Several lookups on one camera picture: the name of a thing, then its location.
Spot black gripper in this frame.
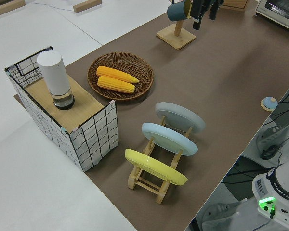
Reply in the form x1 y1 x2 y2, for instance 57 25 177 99
191 0 223 30

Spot gray plate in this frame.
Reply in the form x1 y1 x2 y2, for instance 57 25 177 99
155 102 206 134

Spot light blue plate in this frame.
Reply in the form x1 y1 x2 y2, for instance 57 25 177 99
141 122 198 156

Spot yellow plate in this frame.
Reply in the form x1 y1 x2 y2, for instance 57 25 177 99
124 148 189 186

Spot wooden plate rack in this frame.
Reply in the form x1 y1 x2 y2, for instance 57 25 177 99
127 115 193 205

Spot dark teal mug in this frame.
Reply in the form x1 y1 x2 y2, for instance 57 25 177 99
167 0 193 22

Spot wooden box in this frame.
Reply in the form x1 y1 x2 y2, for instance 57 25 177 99
218 0 249 12

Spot wooden mug tree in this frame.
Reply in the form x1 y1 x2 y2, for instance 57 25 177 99
156 0 197 51

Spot brown table mat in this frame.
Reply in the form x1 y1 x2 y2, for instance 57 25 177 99
13 0 289 231

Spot white toaster oven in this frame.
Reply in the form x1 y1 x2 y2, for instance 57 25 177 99
254 0 289 34

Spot brown wicker basket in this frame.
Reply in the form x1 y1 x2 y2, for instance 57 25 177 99
87 52 155 102

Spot yellow corn cob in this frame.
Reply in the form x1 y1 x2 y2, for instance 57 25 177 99
96 66 140 84
97 76 136 94

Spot blue service bell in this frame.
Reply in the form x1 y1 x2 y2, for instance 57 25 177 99
260 96 277 112

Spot long wooden block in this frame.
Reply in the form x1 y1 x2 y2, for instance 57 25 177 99
73 0 102 13
0 0 26 17

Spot white floor device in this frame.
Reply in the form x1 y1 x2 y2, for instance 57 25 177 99
255 115 289 159

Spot wooden board shelf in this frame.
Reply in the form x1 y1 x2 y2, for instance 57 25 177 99
24 76 105 128

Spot white cylindrical bottle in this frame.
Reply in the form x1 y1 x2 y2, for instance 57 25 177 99
37 50 76 111

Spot black plug with green light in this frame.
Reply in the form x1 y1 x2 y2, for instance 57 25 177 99
268 203 277 220

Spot thin blue cable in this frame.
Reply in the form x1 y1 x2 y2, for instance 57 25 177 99
25 0 74 12

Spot coiled black cable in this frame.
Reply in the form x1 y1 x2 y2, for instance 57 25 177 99
260 144 280 161

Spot white grid pattern wire box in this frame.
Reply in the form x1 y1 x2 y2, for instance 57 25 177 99
4 45 118 173

